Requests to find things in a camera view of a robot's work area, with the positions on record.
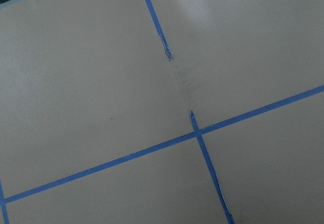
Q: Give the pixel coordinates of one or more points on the blue tape cross line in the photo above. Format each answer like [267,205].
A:
[163,145]

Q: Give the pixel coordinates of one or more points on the blue tape line segment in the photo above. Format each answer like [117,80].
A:
[198,134]

